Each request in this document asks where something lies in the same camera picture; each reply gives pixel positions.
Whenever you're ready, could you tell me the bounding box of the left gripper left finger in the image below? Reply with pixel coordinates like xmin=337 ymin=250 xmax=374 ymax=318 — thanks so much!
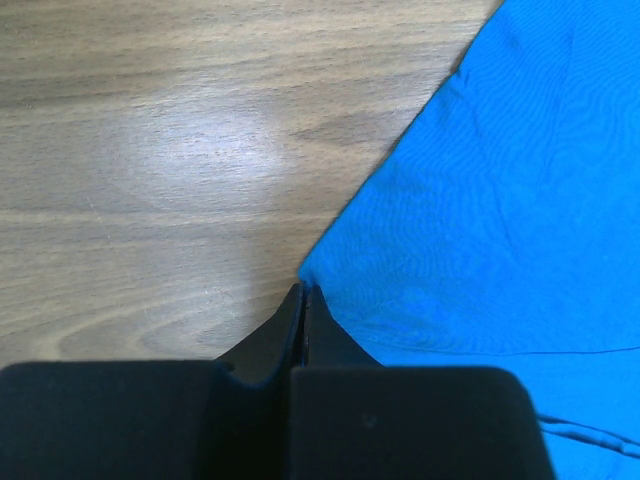
xmin=1 ymin=285 xmax=305 ymax=479

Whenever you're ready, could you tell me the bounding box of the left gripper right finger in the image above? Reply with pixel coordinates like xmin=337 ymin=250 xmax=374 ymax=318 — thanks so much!
xmin=289 ymin=288 xmax=554 ymax=479

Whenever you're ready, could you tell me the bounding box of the blue t shirt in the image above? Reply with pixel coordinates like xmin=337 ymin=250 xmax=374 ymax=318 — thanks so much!
xmin=299 ymin=0 xmax=639 ymax=479

